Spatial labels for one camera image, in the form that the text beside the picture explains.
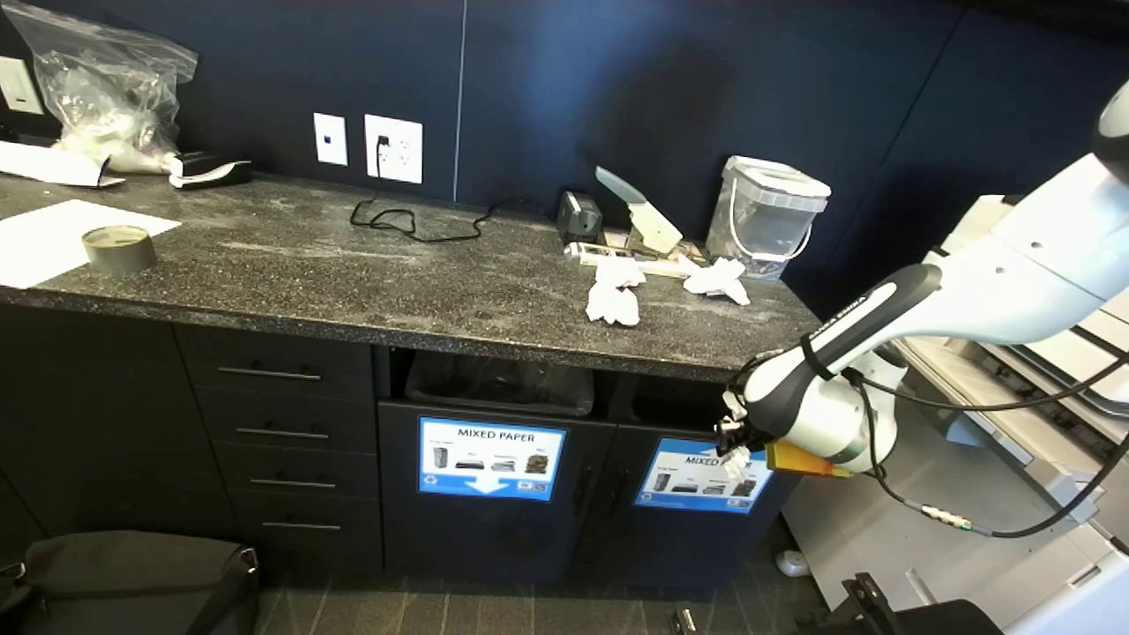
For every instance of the white wall switch plate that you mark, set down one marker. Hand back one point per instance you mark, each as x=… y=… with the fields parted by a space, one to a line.
x=329 y=138

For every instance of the grey tape roll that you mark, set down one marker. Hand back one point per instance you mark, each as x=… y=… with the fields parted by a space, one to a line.
x=119 y=249

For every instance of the white paper large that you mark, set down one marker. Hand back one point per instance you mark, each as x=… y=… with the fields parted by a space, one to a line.
x=611 y=294

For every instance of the blue mixed paper sign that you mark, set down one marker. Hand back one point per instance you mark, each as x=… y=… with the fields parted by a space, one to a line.
x=700 y=481
x=487 y=461

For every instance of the clear plastic bag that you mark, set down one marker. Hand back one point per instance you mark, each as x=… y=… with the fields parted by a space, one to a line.
x=114 y=89

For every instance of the white wall outlet plate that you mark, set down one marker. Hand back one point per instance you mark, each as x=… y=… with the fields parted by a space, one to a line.
x=394 y=151

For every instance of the white paper sheet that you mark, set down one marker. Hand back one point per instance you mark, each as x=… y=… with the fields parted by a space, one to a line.
x=47 y=241

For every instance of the right blue mixed paper sign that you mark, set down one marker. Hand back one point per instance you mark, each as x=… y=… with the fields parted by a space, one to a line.
x=700 y=481

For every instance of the dark cabinet with drawers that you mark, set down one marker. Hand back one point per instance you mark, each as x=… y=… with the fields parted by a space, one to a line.
x=313 y=452

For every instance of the clear plastic bucket with lid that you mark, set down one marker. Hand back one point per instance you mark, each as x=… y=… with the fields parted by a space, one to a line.
x=762 y=213

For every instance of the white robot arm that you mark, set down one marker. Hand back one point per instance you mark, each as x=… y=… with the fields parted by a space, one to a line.
x=1035 y=269

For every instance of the crumpled white paper small back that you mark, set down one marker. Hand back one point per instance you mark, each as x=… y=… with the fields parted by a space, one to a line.
x=718 y=279

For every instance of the left blue mixed paper sign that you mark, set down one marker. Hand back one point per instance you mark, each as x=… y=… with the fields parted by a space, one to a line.
x=487 y=461

